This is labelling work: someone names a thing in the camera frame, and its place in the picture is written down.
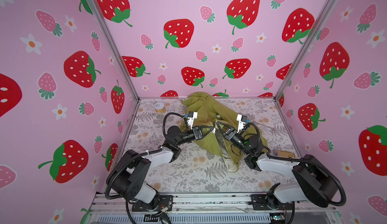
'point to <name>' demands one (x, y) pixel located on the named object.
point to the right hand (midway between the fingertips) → (216, 124)
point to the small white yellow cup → (159, 107)
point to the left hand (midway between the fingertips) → (213, 131)
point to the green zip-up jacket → (201, 111)
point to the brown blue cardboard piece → (284, 154)
